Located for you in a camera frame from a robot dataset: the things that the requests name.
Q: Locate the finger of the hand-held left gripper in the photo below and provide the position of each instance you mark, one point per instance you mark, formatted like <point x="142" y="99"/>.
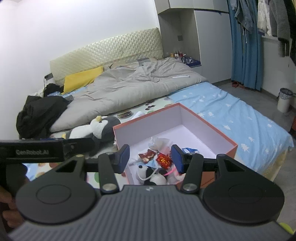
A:
<point x="78" y="146"/>

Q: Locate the blue curtain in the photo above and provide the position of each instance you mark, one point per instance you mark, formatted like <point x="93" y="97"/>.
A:
<point x="245" y="58"/>

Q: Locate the blue plastic bag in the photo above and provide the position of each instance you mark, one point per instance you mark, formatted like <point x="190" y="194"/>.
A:
<point x="188" y="150"/>

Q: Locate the black wall charger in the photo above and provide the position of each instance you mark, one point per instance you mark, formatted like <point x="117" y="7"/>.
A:
<point x="48" y="76"/>

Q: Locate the white furry toy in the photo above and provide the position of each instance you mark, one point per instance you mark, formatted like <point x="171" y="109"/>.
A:
<point x="177" y="178"/>

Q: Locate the grey duvet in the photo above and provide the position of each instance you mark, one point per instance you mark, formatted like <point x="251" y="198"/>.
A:
<point x="129" y="92"/>

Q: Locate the pink cardboard box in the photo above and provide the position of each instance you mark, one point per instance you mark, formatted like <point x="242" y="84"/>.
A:
<point x="196" y="129"/>

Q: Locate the small toy with pink tassel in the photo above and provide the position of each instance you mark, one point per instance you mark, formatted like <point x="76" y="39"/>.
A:
<point x="172" y="172"/>

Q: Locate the small panda plush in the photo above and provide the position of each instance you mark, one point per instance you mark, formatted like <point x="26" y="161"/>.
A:
<point x="148" y="172"/>

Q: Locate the red slippers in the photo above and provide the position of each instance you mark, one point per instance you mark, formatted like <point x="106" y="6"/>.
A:
<point x="235" y="85"/>

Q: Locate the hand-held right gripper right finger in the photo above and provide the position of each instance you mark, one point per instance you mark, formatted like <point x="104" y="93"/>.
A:
<point x="177" y="160"/>

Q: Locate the yellow green ball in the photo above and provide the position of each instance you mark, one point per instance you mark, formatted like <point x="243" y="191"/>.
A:
<point x="286" y="228"/>

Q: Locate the blue tray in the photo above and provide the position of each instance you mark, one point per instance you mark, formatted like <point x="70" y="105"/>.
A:
<point x="193" y="62"/>

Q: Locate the small black bag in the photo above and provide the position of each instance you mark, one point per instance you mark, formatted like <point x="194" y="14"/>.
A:
<point x="53" y="89"/>

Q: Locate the white trash bin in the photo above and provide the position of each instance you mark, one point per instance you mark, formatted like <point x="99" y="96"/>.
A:
<point x="284" y="104"/>

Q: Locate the shiny red foil packet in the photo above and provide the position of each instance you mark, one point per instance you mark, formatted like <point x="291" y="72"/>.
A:
<point x="163" y="160"/>

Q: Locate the yellow pillow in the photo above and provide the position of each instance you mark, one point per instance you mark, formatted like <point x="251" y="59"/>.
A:
<point x="81" y="77"/>

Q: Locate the hanging grey coat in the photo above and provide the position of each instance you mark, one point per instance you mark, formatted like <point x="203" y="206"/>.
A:
<point x="283" y="23"/>

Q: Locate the row of small bottles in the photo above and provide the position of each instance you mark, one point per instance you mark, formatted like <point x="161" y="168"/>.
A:
<point x="178" y="55"/>

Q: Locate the light blue bedsheet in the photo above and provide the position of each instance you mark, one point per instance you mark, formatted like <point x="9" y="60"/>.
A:
<point x="231" y="111"/>

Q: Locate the grey built-in cabinet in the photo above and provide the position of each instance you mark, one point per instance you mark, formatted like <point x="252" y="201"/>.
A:
<point x="208" y="41"/>

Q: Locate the hanging denim jacket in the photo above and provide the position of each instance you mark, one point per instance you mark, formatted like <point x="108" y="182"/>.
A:
<point x="246" y="14"/>

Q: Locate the black clothing pile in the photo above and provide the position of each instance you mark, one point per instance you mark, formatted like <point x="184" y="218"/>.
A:
<point x="41" y="113"/>

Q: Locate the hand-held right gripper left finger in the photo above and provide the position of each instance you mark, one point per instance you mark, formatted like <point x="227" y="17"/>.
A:
<point x="124" y="158"/>

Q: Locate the cream quilted headboard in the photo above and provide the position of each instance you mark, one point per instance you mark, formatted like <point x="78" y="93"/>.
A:
<point x="104" y="51"/>

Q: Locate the person's left hand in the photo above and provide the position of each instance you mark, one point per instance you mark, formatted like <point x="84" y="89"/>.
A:
<point x="7" y="208"/>

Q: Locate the hanging white garment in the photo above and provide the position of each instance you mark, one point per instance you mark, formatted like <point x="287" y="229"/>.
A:
<point x="264" y="18"/>

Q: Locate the grey white penguin plush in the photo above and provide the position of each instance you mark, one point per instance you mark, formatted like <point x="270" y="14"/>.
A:
<point x="106" y="129"/>

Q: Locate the orange object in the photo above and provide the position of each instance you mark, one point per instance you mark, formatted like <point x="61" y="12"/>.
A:
<point x="293" y="125"/>

